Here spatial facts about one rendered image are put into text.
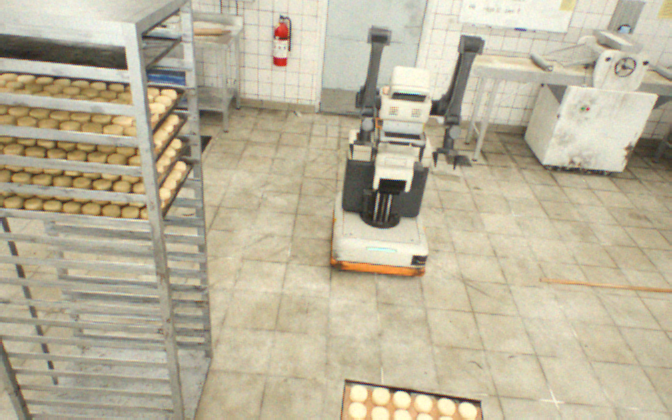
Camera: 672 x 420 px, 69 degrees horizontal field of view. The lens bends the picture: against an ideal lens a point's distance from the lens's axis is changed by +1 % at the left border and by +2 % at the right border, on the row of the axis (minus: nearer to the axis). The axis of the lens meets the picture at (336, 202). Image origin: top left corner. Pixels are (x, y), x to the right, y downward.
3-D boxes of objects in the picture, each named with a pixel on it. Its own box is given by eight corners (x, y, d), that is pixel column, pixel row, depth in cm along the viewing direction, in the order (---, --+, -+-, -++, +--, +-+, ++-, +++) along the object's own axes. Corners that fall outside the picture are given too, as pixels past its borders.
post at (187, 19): (213, 356, 242) (191, -11, 152) (211, 361, 239) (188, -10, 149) (206, 356, 242) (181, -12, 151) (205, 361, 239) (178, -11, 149)
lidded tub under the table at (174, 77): (147, 99, 482) (144, 73, 468) (161, 83, 522) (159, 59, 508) (186, 102, 484) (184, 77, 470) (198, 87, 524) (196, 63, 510)
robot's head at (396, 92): (388, 78, 269) (393, 63, 255) (426, 82, 270) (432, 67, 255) (387, 101, 265) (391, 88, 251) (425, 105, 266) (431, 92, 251)
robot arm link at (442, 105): (481, 28, 231) (460, 26, 231) (486, 40, 221) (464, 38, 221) (455, 109, 261) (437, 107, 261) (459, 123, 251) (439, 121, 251)
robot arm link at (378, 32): (391, 19, 230) (370, 16, 230) (392, 31, 220) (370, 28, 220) (376, 102, 260) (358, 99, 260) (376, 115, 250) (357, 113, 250)
